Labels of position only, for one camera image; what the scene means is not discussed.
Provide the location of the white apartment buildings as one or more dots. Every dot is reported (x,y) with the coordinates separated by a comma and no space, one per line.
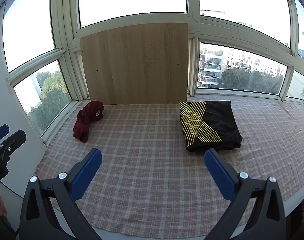
(212,60)

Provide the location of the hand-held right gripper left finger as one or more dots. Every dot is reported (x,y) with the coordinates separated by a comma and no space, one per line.
(86,172)

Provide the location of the pink plaid cloth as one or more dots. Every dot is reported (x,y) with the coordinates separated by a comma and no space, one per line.
(152,155)

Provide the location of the white window frame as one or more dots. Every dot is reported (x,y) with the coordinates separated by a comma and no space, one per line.
(193,0)

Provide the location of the light wooden board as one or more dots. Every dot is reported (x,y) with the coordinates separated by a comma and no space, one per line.
(134,65)

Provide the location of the black garment with yellow stripes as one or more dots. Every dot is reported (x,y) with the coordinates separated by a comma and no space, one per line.
(217,120)

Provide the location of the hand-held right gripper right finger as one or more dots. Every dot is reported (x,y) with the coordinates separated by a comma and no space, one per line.
(219,172)

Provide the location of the dark red shirt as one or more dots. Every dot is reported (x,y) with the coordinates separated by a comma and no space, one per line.
(88,116)

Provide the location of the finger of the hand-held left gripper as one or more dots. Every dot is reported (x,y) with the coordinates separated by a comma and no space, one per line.
(15,141)
(0,133)

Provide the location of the green trees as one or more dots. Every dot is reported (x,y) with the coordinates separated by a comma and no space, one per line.
(242,80)
(51,92)

